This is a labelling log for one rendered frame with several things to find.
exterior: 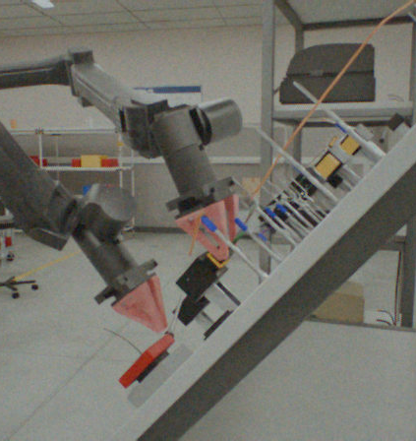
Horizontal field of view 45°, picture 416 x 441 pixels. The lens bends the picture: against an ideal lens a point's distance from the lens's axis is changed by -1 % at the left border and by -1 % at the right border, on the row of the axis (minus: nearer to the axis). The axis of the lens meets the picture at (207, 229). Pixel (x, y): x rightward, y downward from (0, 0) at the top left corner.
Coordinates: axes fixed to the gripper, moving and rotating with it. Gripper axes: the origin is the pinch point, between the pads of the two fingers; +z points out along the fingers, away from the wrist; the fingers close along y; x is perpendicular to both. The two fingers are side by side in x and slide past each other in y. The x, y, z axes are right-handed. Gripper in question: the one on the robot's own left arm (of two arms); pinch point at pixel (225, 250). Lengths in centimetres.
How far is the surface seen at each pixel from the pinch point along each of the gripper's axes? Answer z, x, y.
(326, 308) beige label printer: 41, 21, 99
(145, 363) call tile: 4.6, 0.9, -24.9
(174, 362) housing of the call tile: 5.8, -1.2, -23.4
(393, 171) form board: -3.8, -26.1, -25.9
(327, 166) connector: -4, -7, 51
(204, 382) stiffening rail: 11.7, 2.3, -14.9
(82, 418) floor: 67, 165, 119
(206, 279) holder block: 2.5, 3.6, -2.0
